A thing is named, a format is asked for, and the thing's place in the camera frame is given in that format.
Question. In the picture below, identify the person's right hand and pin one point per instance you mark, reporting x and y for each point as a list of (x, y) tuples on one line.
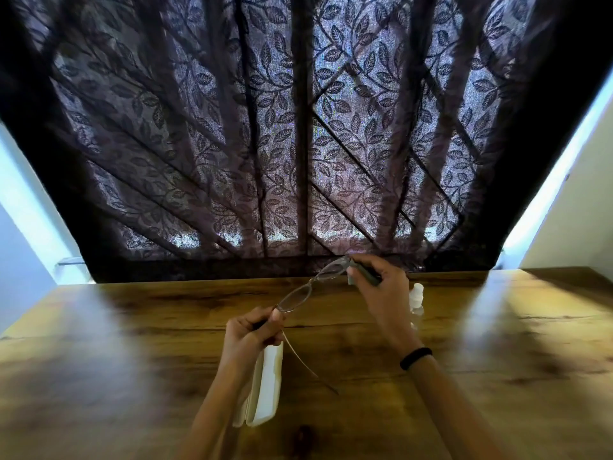
[(388, 296)]

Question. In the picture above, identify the person's left hand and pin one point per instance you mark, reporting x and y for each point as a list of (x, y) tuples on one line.
[(244, 337)]

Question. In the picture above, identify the person's right thumb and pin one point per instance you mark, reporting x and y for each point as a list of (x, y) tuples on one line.
[(357, 280)]

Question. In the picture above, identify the person's left fingers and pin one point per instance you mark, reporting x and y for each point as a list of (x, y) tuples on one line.
[(270, 328)]

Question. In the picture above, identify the dark green cleaning cloth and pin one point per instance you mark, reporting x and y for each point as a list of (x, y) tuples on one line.
[(366, 276)]

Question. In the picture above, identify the thin-framed eyeglasses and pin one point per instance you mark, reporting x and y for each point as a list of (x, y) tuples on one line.
[(306, 294)]

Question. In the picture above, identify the person's right forearm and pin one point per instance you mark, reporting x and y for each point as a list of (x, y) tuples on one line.
[(455, 411)]

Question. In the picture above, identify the person's left forearm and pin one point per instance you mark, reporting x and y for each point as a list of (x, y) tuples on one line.
[(218, 411)]

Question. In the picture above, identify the white eyeglass case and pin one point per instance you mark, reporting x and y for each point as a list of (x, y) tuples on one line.
[(263, 385)]

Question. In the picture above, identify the small clear spray bottle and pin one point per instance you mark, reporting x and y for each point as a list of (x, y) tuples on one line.
[(416, 301)]

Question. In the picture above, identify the black wristband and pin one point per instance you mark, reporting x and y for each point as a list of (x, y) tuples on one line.
[(415, 357)]

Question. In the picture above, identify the dark leaf-patterned curtain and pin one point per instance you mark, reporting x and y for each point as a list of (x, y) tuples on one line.
[(287, 138)]

